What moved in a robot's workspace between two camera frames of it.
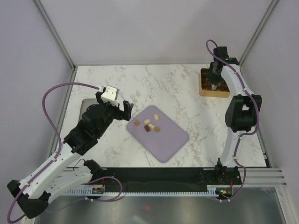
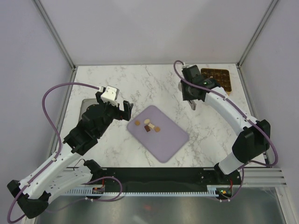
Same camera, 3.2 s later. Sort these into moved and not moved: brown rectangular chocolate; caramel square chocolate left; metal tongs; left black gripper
Moved: metal tongs
Not moved: brown rectangular chocolate; left black gripper; caramel square chocolate left
